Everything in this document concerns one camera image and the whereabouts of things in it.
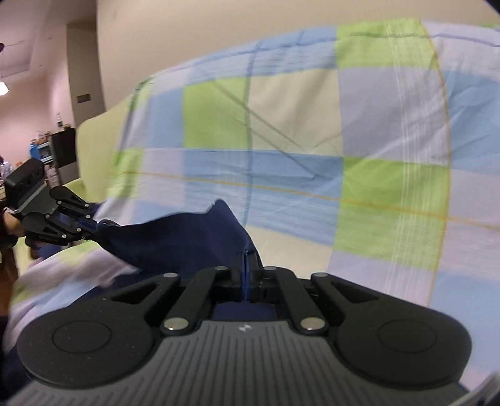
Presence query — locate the checked bed sheet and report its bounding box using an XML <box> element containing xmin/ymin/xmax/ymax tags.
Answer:
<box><xmin>8</xmin><ymin>17</ymin><xmax>500</xmax><ymax>393</ymax></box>

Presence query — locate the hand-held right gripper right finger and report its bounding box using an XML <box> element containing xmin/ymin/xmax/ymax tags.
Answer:
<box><xmin>249</xmin><ymin>252</ymin><xmax>380</xmax><ymax>335</ymax></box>

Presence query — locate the green sofa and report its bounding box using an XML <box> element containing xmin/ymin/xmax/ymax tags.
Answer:
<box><xmin>13</xmin><ymin>96</ymin><xmax>135</xmax><ymax>274</ymax></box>

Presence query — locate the black cabinet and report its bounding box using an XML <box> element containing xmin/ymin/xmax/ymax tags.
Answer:
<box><xmin>50</xmin><ymin>128</ymin><xmax>78</xmax><ymax>169</ymax></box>

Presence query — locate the navy blue fleece garment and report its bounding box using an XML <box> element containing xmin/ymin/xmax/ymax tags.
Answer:
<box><xmin>94</xmin><ymin>199</ymin><xmax>280</xmax><ymax>321</ymax></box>

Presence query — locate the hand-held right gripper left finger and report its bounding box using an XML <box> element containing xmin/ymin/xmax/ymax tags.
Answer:
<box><xmin>105</xmin><ymin>250</ymin><xmax>251</xmax><ymax>337</ymax></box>

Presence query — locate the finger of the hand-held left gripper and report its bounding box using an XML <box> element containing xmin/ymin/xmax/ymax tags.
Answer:
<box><xmin>23</xmin><ymin>213</ymin><xmax>98</xmax><ymax>247</ymax></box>
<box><xmin>49</xmin><ymin>185</ymin><xmax>98</xmax><ymax>220</ymax></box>

